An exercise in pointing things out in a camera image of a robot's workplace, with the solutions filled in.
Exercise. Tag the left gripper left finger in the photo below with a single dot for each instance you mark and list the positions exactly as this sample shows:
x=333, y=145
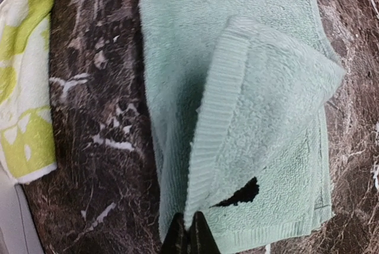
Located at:
x=176, y=240

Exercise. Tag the sage green towel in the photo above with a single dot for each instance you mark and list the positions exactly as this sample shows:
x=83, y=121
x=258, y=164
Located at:
x=236, y=91

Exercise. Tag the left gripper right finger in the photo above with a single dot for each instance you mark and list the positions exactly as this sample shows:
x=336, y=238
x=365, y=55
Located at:
x=201, y=238

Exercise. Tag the yellow-green patterned towel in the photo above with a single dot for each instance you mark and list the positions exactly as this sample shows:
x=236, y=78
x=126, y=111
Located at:
x=27, y=144

